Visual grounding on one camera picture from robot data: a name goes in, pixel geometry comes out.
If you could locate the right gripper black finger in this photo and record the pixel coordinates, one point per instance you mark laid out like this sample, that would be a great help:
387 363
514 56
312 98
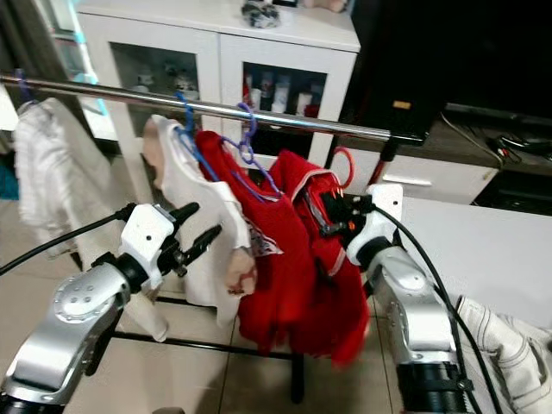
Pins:
336 228
331 203

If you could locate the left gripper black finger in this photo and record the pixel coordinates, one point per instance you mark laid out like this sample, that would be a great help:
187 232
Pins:
185 211
205 241

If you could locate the red plastic hanger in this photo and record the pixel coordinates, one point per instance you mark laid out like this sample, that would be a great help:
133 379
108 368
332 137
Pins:
353 166

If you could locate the red jacket with white trim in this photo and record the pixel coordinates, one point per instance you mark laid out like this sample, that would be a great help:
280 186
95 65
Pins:
336 293

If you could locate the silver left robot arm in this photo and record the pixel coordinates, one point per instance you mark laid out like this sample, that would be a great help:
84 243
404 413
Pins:
69 328

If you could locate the purple plastic hanger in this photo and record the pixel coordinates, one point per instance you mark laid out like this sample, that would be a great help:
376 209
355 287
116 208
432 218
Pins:
246 151

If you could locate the blue plastic hanger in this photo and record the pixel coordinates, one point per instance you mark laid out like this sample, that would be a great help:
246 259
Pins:
187 112

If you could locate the lilac plastic hanger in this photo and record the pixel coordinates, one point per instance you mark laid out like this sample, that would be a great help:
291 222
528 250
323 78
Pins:
21 84

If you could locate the cream t-shirt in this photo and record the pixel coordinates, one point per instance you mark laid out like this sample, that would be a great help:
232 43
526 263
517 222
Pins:
172 198

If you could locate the red t-shirt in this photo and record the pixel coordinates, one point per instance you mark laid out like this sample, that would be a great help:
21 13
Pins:
267 285

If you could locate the white checked shirt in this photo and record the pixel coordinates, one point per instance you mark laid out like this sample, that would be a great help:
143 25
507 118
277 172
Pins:
60 181

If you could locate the white work table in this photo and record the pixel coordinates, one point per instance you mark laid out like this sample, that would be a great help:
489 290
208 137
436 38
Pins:
483 250

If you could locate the steel clothes rack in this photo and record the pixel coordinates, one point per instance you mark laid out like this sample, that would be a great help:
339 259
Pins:
121 96

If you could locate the dark television console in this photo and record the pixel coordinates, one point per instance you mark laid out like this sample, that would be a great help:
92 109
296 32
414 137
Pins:
500 164

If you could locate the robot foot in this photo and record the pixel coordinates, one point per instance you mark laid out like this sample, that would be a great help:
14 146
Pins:
168 410

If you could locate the teal floor mat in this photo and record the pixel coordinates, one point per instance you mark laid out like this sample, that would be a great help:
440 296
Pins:
9 181

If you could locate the white glass-door cabinet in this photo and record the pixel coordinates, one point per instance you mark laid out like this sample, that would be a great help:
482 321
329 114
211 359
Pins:
181 26

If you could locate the black television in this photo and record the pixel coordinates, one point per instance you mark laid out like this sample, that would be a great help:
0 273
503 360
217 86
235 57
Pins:
457 52

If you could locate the beige plush toy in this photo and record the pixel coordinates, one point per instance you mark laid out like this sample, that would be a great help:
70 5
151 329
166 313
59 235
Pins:
326 4

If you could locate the small grey toy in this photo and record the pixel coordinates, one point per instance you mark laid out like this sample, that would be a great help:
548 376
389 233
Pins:
260 13

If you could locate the grey curtain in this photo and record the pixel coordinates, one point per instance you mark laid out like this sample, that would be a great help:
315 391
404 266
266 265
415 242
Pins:
26 43

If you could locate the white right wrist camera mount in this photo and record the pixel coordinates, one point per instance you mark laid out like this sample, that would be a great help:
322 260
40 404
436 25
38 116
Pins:
379 216

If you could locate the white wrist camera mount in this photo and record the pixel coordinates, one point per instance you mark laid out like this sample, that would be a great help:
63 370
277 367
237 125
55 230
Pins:
379 216
145 241

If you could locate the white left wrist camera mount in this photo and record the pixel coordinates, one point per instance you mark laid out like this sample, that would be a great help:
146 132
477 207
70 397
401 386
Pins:
145 241

